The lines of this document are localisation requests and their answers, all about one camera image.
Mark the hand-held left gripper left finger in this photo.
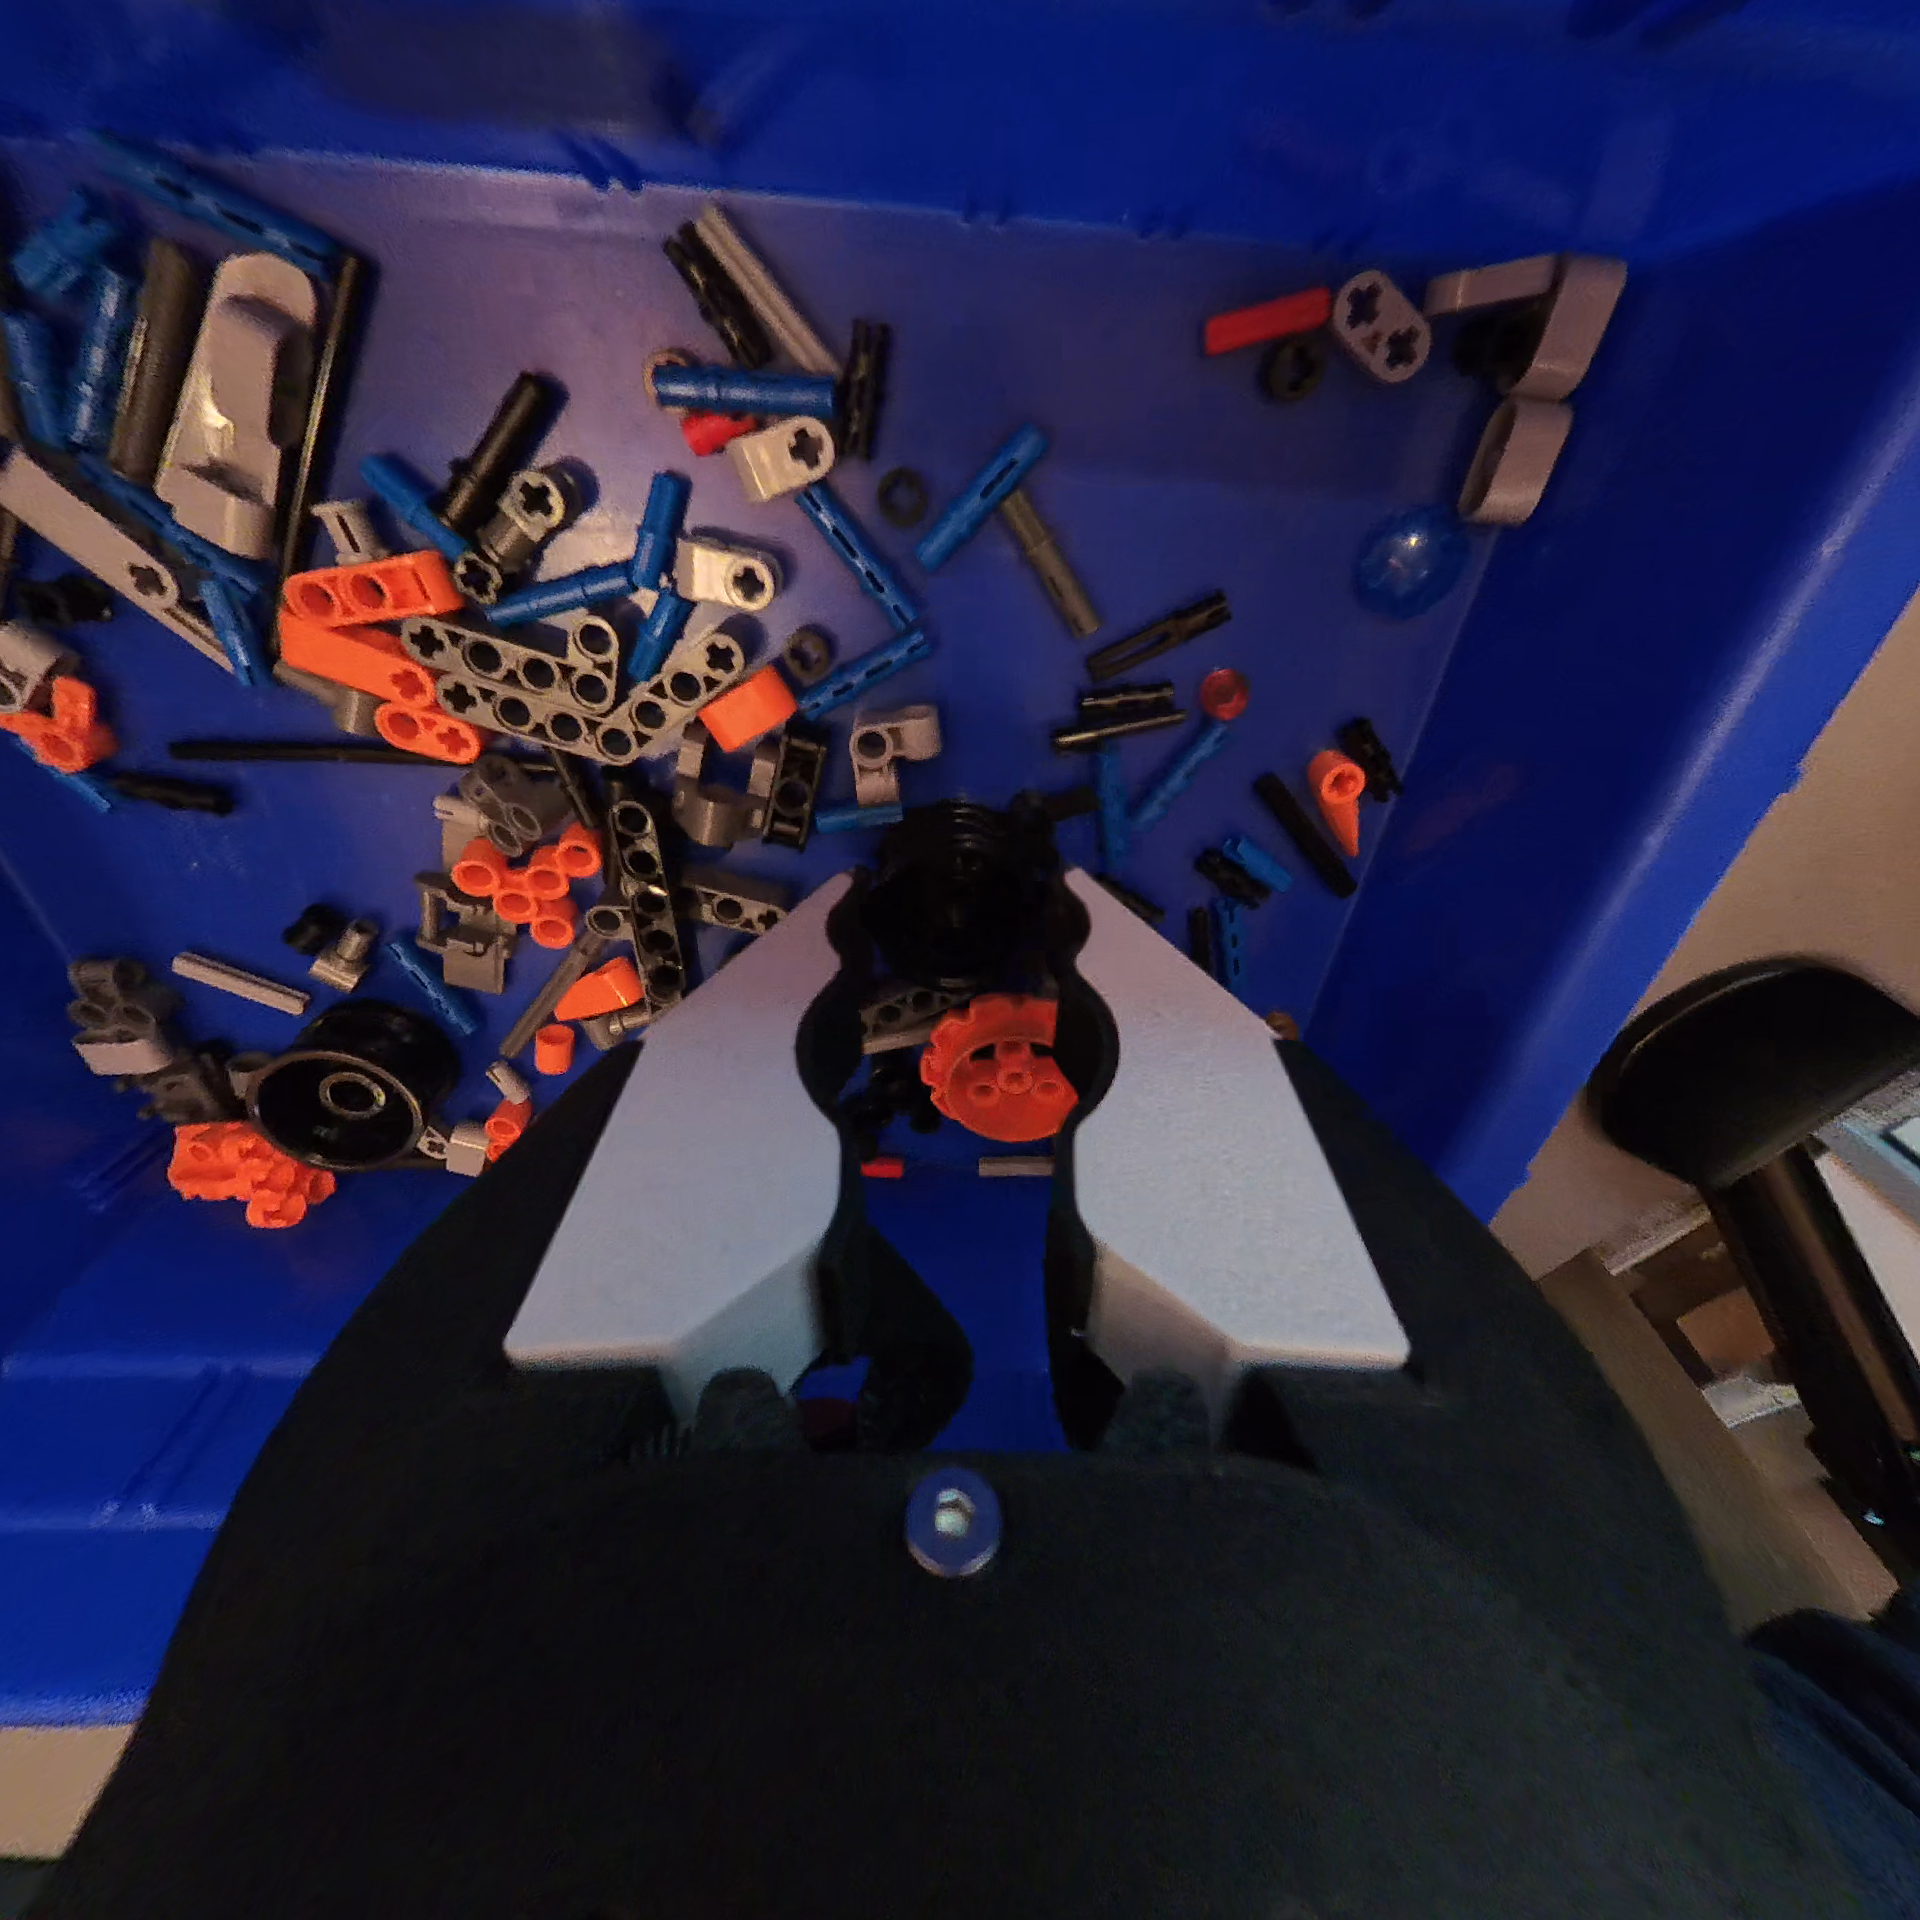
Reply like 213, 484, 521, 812
503, 866, 863, 1420

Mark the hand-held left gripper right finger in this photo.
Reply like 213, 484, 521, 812
1042, 862, 1412, 1420

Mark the heap of mixed coloured pieces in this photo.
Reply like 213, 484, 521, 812
0, 135, 1629, 1232

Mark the blue plastic bin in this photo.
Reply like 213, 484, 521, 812
0, 0, 1920, 1728

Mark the black wheel hub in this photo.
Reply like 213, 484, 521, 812
242, 1003, 464, 1177

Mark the black rounded object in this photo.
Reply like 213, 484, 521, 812
1586, 960, 1920, 1194

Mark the clear blue dome piece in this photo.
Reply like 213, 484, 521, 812
1353, 503, 1471, 619

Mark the black chair post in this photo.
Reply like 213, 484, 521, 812
1710, 1146, 1920, 1519

